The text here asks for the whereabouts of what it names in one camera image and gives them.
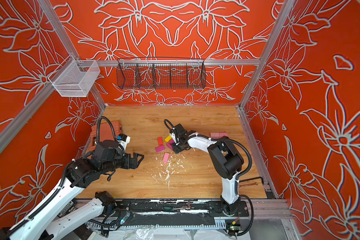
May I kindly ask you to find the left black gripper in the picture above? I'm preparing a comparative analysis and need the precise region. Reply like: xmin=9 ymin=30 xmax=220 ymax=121
xmin=101 ymin=150 xmax=145 ymax=175

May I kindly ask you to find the yellow block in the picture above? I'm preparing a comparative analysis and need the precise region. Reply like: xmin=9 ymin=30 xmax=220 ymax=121
xmin=165 ymin=135 xmax=172 ymax=143

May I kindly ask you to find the light pink block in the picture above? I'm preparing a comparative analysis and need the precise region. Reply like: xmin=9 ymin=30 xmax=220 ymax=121
xmin=219 ymin=133 xmax=228 ymax=138

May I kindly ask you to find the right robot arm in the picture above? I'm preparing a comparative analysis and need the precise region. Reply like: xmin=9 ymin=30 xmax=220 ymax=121
xmin=164 ymin=119 xmax=253 ymax=216

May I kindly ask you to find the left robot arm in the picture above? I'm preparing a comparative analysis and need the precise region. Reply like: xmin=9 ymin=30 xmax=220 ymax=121
xmin=0 ymin=140 xmax=144 ymax=240

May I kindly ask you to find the red block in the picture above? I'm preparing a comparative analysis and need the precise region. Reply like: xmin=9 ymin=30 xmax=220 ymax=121
xmin=158 ymin=137 xmax=164 ymax=146

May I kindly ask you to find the pale pink block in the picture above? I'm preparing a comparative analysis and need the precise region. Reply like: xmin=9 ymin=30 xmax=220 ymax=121
xmin=163 ymin=153 xmax=170 ymax=163

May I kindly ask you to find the red plastic tool case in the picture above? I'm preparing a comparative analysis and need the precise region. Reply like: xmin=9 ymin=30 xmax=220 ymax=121
xmin=88 ymin=120 xmax=122 ymax=151

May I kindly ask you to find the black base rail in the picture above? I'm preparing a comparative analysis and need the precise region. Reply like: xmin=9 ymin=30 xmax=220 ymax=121
xmin=89 ymin=197 xmax=250 ymax=227

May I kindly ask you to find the black wire basket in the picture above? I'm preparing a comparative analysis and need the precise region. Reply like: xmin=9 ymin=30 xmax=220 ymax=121
xmin=116 ymin=58 xmax=207 ymax=90

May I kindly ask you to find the white wire basket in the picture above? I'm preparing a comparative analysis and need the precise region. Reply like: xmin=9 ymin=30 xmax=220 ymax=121
xmin=48 ymin=60 xmax=100 ymax=98

